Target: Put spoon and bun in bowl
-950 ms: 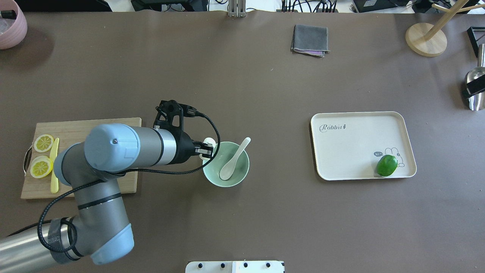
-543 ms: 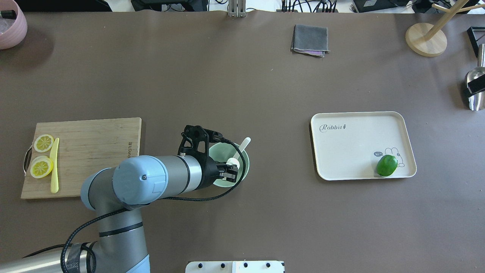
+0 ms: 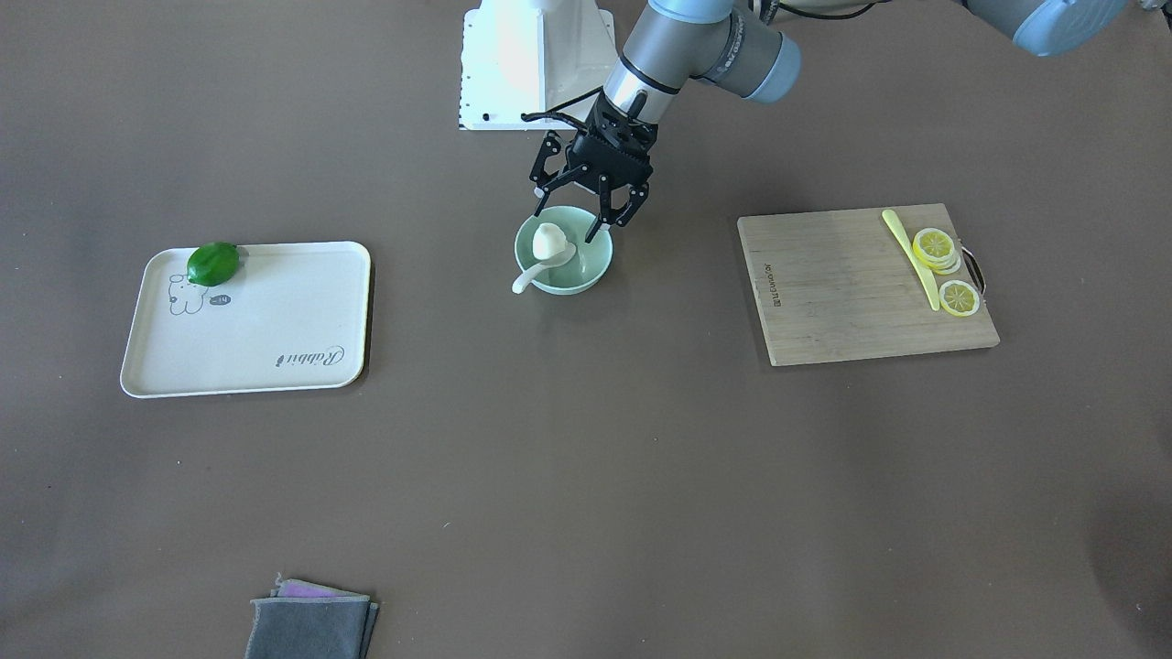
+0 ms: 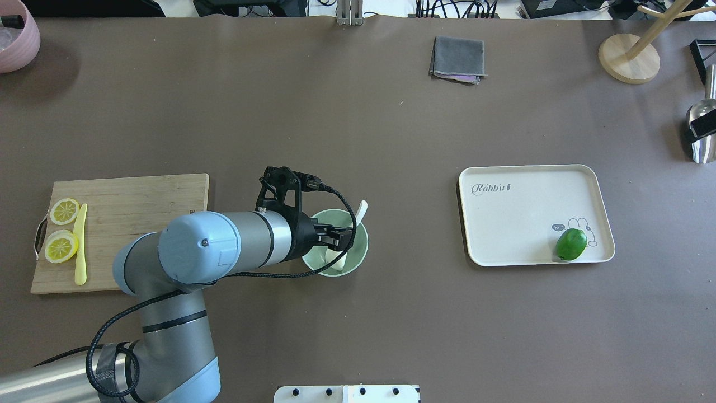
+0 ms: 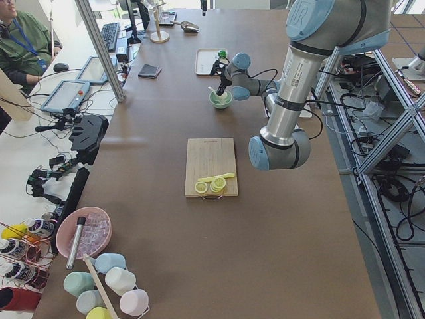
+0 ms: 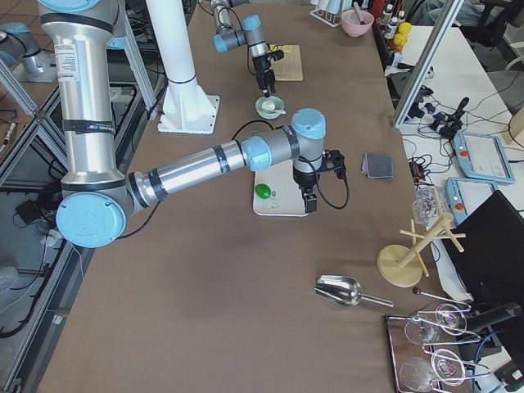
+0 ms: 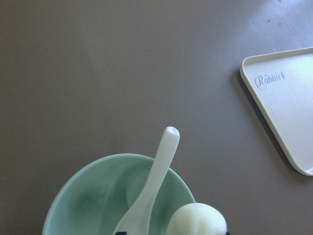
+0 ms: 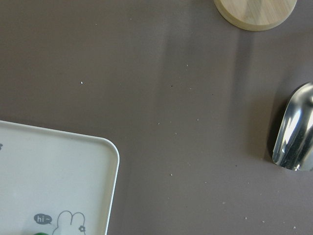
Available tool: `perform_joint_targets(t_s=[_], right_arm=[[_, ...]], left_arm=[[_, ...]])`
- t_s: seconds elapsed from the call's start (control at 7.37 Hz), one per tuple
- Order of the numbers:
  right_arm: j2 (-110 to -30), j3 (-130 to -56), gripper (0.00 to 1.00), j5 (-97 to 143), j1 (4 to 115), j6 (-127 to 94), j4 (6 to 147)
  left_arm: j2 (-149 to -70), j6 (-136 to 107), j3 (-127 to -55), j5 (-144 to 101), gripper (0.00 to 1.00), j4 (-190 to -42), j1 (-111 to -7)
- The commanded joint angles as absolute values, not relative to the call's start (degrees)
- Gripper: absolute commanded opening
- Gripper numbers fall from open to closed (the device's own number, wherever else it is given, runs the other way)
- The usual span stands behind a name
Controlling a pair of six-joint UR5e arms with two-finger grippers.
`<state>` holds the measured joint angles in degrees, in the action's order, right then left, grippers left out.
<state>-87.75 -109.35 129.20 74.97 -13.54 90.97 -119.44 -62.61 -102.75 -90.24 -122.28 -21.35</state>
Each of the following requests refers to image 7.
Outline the white ceramic spoon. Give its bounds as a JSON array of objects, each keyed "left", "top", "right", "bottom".
[{"left": 113, "top": 126, "right": 180, "bottom": 235}]

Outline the mint green bowl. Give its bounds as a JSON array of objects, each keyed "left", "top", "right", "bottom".
[{"left": 43, "top": 153, "right": 195, "bottom": 235}]

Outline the cream rabbit tray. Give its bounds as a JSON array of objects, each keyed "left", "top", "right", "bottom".
[{"left": 240, "top": 47, "right": 313, "bottom": 176}]

